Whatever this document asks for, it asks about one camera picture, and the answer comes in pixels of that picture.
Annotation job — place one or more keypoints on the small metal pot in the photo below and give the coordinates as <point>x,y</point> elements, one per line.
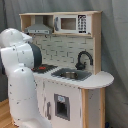
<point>71,75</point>

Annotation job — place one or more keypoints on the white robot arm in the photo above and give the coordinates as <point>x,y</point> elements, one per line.
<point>19,56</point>

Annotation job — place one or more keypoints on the wooden toy kitchen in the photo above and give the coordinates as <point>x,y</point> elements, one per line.
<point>87,97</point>

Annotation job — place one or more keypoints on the black toy faucet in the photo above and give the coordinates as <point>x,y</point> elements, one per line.
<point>80,65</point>

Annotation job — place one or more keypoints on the black toy stovetop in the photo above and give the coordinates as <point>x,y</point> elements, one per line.
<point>43,68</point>

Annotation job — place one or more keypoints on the grey toy sink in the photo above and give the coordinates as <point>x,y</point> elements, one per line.
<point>82,75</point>

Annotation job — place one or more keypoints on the white toy microwave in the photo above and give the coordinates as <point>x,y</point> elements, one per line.
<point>72,24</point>

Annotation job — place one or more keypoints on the grey range hood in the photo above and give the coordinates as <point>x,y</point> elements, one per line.
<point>38,27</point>

